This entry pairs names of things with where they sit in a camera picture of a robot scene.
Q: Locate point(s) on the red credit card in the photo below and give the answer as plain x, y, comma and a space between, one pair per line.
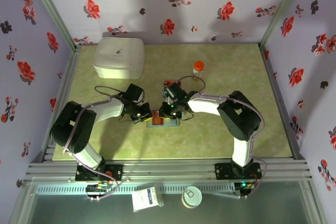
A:
157, 121
168, 83

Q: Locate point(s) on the clear card case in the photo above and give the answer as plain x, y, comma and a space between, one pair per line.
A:
172, 123

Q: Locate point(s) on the blue credit card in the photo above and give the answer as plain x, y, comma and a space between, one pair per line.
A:
165, 93

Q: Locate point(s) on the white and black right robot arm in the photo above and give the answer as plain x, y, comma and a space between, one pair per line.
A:
240, 120

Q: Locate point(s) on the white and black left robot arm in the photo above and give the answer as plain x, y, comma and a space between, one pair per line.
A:
76, 134

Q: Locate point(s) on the vitamin bottle with orange cap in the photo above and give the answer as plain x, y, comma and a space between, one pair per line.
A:
198, 67

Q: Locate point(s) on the white zipped storage case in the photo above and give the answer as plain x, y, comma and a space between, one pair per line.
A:
118, 57

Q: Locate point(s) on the white paper box blue print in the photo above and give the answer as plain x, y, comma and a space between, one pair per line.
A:
145, 199

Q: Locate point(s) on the tin can with pull tab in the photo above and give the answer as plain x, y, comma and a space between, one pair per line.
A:
191, 196

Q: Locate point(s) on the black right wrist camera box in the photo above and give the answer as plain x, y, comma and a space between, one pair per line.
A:
175, 91

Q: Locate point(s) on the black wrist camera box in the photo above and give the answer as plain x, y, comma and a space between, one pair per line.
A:
175, 91
134, 93

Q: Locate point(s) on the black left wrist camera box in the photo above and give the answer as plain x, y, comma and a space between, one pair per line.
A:
134, 93

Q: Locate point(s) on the long aluminium frame rail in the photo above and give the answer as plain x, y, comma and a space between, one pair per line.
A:
168, 169

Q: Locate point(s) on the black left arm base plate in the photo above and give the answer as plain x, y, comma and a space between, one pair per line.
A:
114, 172

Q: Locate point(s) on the aluminium side rail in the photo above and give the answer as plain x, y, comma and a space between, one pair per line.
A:
281, 98
65, 87

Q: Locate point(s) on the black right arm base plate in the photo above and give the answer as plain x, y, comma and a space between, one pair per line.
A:
223, 171

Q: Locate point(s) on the aluminium corner post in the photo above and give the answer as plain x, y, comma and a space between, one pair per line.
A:
282, 9
50, 9

